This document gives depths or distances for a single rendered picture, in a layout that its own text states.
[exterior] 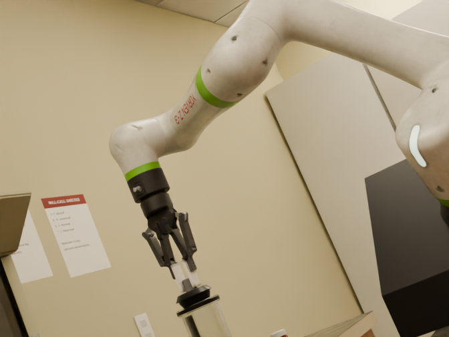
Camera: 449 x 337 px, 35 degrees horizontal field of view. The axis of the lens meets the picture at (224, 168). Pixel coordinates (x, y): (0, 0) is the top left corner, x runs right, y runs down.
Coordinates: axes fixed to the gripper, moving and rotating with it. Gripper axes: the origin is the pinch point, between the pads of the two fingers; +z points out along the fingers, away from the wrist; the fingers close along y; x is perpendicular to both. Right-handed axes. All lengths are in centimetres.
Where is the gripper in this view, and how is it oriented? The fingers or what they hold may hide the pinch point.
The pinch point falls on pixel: (186, 275)
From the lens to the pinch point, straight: 171.2
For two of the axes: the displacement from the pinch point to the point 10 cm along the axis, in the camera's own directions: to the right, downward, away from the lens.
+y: 7.9, -4.3, -4.5
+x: 4.8, -0.4, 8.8
